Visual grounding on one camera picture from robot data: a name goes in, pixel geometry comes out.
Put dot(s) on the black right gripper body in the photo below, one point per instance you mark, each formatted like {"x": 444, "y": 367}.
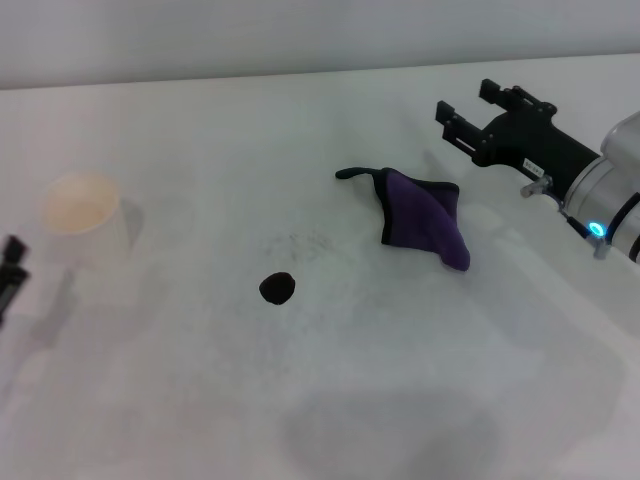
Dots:
{"x": 535, "y": 145}

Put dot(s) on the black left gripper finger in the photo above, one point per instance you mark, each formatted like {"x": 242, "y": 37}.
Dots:
{"x": 12, "y": 290}
{"x": 15, "y": 248}

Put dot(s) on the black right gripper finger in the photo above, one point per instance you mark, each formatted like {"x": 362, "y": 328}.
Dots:
{"x": 460, "y": 130}
{"x": 520, "y": 100}

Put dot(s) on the white paper cup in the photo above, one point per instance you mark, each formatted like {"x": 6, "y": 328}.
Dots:
{"x": 82, "y": 210}

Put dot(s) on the purple rag with black trim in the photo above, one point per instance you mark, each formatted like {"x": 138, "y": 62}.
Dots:
{"x": 420, "y": 215}

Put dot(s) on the small silver metal connector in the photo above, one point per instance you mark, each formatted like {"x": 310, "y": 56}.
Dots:
{"x": 535, "y": 187}

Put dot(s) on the small black lump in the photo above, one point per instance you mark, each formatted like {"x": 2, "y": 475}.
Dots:
{"x": 276, "y": 288}

